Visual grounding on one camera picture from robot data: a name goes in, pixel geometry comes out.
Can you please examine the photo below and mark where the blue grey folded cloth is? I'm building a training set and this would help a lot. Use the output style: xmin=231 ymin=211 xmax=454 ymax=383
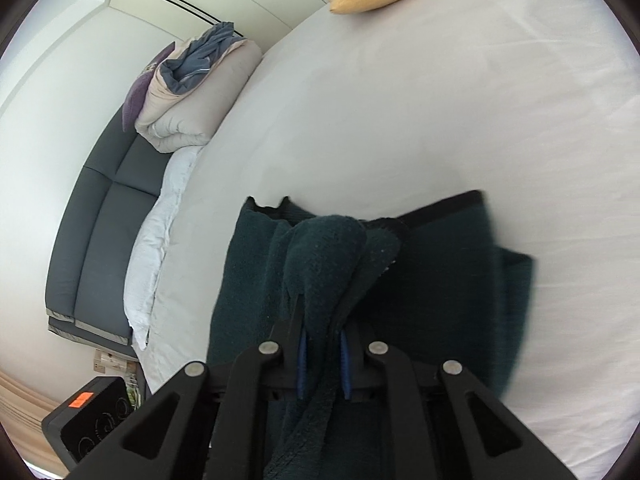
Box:
xmin=157 ymin=22 xmax=243 ymax=96

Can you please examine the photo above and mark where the dark green knit sweater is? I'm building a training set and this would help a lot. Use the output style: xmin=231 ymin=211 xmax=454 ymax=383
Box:
xmin=207 ymin=191 xmax=534 ymax=479

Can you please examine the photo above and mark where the dark grey padded headboard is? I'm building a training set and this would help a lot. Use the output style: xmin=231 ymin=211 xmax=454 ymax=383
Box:
xmin=44 ymin=112 xmax=169 ymax=358

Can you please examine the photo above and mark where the black box orange label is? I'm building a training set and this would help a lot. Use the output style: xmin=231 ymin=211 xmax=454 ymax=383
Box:
xmin=41 ymin=376 xmax=134 ymax=470

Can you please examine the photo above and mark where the brown curtain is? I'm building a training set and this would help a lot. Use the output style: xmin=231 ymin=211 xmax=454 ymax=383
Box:
xmin=0 ymin=372 xmax=68 ymax=478

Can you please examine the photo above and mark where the beige folded duvet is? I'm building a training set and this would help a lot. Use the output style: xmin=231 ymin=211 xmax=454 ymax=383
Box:
xmin=134 ymin=39 xmax=262 ymax=153

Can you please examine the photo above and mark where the white pillow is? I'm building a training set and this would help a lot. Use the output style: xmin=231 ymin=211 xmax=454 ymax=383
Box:
xmin=124 ymin=146 xmax=203 ymax=350

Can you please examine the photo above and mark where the white bed sheet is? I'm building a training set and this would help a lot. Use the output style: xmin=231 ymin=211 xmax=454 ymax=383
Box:
xmin=140 ymin=0 xmax=639 ymax=479

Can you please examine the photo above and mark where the purple pillow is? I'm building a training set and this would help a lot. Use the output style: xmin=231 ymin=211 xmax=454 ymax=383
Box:
xmin=122 ymin=42 xmax=176 ymax=131

